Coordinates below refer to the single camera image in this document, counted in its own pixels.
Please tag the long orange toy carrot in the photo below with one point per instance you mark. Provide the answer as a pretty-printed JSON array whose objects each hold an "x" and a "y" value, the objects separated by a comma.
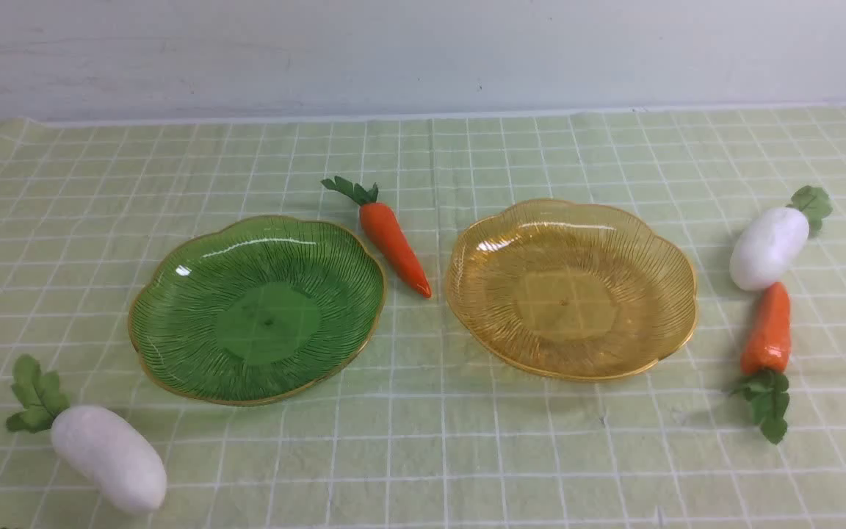
[{"x": 379, "y": 224}]

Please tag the white toy radish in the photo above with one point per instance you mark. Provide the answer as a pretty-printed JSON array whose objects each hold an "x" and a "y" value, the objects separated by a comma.
[
  {"x": 94, "y": 441},
  {"x": 765, "y": 250}
]

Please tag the short orange toy carrot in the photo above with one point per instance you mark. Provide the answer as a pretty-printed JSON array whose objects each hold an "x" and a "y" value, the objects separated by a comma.
[{"x": 764, "y": 384}]

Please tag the amber glass plate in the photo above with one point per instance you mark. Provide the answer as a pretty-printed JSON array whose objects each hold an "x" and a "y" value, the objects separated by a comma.
[{"x": 580, "y": 292}]

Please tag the green glass plate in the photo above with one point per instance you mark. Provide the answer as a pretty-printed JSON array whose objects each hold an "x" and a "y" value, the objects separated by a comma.
[{"x": 257, "y": 312}]

